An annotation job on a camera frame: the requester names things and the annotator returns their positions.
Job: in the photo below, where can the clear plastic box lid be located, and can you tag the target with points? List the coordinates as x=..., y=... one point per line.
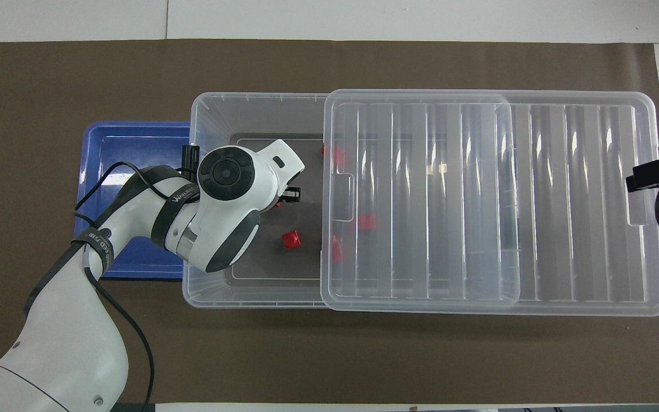
x=581, y=200

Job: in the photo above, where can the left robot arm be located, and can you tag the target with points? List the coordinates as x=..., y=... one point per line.
x=72, y=343

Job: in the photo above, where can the red block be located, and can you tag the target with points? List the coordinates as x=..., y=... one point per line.
x=366, y=221
x=336, y=249
x=338, y=156
x=290, y=239

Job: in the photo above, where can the blue plastic tray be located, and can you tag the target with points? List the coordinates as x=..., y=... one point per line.
x=129, y=143

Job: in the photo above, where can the clear plastic storage box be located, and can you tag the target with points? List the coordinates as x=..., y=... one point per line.
x=249, y=114

